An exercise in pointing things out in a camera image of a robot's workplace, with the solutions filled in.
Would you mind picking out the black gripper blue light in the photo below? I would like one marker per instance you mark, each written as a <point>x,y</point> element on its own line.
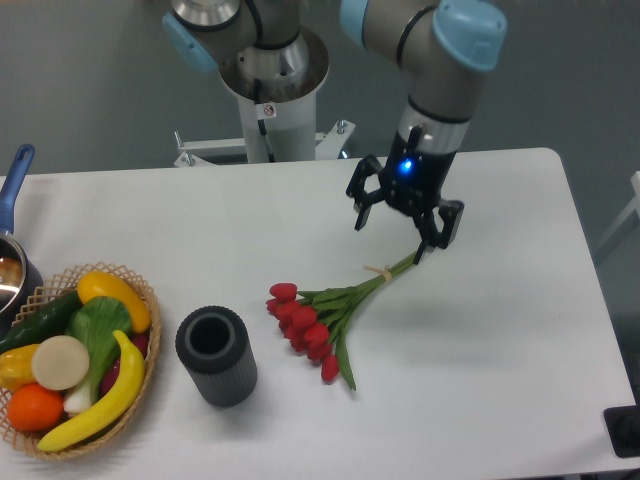
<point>411,183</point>

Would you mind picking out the dark grey ribbed vase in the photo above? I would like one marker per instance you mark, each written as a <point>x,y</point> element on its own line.
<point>213,345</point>

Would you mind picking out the orange fruit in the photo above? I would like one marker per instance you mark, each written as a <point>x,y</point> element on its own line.
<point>33,408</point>

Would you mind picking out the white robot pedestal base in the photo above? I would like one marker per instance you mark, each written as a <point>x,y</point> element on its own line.
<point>275,91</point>

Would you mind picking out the yellow bell pepper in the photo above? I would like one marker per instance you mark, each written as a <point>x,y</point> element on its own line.
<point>16,370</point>

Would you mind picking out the blue handled saucepan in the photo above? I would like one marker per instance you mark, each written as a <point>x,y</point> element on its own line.
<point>19,277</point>

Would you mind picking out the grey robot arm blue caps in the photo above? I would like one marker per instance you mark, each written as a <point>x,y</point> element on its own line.
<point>447,48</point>

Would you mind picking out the beige round wooden disc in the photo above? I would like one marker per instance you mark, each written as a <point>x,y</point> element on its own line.
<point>60,363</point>

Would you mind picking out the woven wicker basket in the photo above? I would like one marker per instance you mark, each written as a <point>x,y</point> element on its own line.
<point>58,285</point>

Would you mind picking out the dark green cucumber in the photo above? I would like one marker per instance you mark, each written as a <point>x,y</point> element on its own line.
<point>49,320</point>

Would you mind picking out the yellow squash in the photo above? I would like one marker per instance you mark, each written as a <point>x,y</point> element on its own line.
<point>96,284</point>

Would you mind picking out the red tulip bouquet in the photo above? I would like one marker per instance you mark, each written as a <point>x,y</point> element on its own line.
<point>316,323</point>

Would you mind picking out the yellow banana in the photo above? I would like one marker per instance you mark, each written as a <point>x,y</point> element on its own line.
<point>109,408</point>

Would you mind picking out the green bok choy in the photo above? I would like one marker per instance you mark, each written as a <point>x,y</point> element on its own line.
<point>93,325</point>

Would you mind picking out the black device at table edge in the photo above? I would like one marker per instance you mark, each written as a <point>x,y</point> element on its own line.
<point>623,428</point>

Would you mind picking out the white furniture frame right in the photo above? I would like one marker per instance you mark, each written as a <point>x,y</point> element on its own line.
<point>620,228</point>

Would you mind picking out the dark red vegetable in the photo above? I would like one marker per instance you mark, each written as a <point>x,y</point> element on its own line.
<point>141,342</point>

